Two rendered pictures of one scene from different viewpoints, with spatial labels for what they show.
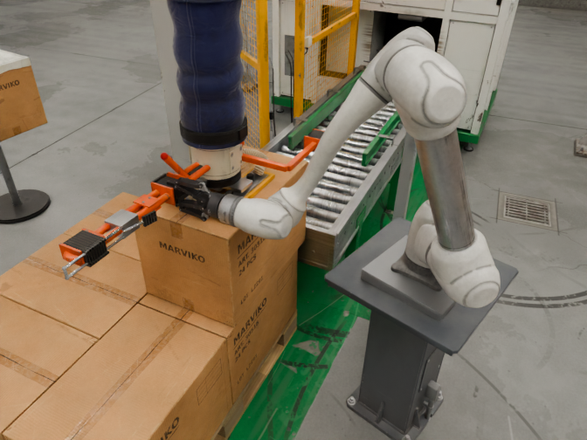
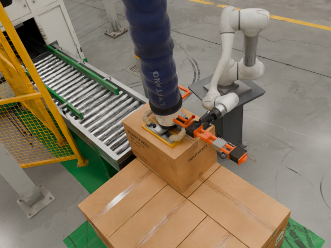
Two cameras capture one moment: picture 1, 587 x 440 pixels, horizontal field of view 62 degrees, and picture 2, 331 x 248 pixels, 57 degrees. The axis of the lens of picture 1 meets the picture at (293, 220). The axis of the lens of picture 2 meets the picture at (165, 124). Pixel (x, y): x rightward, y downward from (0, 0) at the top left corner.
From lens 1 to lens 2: 1.96 m
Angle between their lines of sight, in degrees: 46
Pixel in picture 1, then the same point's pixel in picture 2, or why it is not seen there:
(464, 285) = (261, 70)
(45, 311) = (179, 241)
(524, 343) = not seen: hidden behind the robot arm
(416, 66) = (257, 14)
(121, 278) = (165, 205)
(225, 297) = (214, 151)
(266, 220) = (235, 99)
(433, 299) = (243, 88)
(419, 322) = (250, 95)
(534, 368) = not seen: hidden behind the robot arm
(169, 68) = not seen: outside the picture
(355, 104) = (231, 41)
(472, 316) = (250, 83)
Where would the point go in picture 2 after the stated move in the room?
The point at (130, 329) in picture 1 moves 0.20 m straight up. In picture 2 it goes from (205, 201) to (203, 185)
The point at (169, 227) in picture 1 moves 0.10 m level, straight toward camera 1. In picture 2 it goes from (192, 147) to (207, 146)
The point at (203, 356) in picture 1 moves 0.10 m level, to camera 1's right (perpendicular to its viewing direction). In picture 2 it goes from (229, 173) to (232, 164)
